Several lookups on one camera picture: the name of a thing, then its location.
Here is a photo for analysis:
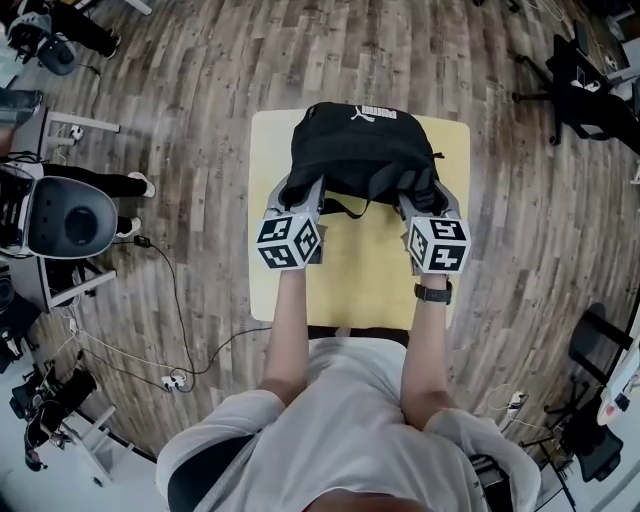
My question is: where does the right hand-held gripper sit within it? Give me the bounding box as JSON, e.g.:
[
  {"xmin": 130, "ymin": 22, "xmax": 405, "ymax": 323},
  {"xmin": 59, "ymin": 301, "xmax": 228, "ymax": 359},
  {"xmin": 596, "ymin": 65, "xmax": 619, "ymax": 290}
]
[{"xmin": 396, "ymin": 177, "xmax": 473, "ymax": 277}]

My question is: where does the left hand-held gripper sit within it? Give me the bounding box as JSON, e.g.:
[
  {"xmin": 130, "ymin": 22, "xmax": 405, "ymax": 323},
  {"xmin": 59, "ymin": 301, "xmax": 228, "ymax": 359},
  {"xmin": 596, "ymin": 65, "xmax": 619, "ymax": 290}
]
[{"xmin": 254, "ymin": 173, "xmax": 330, "ymax": 274}]

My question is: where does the black Puma bag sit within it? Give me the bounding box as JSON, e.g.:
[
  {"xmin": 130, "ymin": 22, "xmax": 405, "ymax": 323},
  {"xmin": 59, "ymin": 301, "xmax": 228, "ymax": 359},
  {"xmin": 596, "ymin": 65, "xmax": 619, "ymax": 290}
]
[{"xmin": 282, "ymin": 101, "xmax": 446, "ymax": 220}]

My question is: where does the person's left forearm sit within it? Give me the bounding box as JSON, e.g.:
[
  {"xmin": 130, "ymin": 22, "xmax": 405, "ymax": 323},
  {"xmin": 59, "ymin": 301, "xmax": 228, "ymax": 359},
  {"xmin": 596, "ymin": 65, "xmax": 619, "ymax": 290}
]
[{"xmin": 258, "ymin": 269, "xmax": 315, "ymax": 404}]

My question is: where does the person's right forearm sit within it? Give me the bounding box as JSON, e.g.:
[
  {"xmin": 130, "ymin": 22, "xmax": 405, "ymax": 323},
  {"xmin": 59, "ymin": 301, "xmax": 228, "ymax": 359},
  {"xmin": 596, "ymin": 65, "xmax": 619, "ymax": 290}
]
[{"xmin": 397, "ymin": 272, "xmax": 455, "ymax": 432}]

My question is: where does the black wristwatch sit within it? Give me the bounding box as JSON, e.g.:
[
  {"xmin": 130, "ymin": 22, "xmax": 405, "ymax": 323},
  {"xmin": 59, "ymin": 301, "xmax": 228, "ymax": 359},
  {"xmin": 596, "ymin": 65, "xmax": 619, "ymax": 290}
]
[{"xmin": 413, "ymin": 280, "xmax": 455, "ymax": 307}]

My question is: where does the yellow table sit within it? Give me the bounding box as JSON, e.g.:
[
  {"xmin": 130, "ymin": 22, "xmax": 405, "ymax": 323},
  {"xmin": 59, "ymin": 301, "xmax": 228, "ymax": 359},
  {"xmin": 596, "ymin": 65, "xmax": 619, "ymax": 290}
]
[{"xmin": 248, "ymin": 108, "xmax": 472, "ymax": 332}]

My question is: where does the black office chair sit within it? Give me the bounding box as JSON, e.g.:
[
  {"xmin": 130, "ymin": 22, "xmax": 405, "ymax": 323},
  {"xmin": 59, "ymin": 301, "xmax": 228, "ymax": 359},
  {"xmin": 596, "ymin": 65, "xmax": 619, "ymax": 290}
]
[
  {"xmin": 543, "ymin": 379, "xmax": 627, "ymax": 483},
  {"xmin": 513, "ymin": 33, "xmax": 640, "ymax": 147}
]

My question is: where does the black round stool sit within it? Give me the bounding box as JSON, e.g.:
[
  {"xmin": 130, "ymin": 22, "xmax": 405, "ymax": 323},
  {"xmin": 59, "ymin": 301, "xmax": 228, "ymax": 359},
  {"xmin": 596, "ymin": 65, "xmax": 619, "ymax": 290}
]
[{"xmin": 568, "ymin": 301, "xmax": 635, "ymax": 383}]

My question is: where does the person's white t-shirt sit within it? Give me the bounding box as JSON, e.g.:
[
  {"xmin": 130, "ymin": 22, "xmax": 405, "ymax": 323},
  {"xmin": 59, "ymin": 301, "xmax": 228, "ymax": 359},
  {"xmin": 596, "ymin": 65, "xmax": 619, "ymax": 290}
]
[{"xmin": 155, "ymin": 335, "xmax": 544, "ymax": 512}]

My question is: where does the white desk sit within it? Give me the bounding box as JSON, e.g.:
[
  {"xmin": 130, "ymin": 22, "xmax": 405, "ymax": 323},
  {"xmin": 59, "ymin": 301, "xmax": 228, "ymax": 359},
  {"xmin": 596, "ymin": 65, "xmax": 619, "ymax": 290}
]
[
  {"xmin": 596, "ymin": 329, "xmax": 640, "ymax": 428},
  {"xmin": 49, "ymin": 403, "xmax": 137, "ymax": 488}
]

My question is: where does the white equipment stand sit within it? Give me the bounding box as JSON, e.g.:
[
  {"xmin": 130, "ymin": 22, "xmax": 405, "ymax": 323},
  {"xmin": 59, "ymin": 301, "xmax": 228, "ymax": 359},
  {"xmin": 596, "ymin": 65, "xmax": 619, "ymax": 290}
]
[{"xmin": 28, "ymin": 252, "xmax": 119, "ymax": 315}]

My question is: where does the black harness pouch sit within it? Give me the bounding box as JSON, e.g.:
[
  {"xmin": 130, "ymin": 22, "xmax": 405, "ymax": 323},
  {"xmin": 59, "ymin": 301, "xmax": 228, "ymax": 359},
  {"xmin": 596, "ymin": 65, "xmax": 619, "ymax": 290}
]
[{"xmin": 467, "ymin": 451, "xmax": 517, "ymax": 512}]

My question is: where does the black equipment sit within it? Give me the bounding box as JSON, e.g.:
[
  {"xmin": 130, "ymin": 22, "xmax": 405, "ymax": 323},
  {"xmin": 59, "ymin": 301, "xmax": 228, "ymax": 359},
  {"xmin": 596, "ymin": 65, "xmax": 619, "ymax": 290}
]
[{"xmin": 8, "ymin": 367, "xmax": 100, "ymax": 472}]

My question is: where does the black floor cable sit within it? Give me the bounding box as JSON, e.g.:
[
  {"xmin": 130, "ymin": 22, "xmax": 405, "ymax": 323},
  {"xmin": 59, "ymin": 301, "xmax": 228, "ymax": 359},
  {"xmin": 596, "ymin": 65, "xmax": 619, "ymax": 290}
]
[{"xmin": 112, "ymin": 234, "xmax": 275, "ymax": 377}]

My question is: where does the white desk frame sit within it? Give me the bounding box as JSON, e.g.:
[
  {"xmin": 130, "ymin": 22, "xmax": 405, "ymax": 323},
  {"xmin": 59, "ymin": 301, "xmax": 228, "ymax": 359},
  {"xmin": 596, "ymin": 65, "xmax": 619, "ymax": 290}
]
[{"xmin": 37, "ymin": 107, "xmax": 122, "ymax": 151}]

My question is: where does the white floor cable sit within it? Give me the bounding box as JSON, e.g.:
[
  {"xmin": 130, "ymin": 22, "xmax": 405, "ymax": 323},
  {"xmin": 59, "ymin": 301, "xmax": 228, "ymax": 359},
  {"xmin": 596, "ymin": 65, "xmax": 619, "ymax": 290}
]
[{"xmin": 68, "ymin": 319, "xmax": 192, "ymax": 392}]

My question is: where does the grey shoulder strap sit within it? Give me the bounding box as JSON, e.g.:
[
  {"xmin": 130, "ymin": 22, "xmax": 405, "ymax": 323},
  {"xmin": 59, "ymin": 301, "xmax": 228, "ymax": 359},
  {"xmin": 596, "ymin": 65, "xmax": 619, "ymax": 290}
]
[{"xmin": 197, "ymin": 434, "xmax": 264, "ymax": 512}]

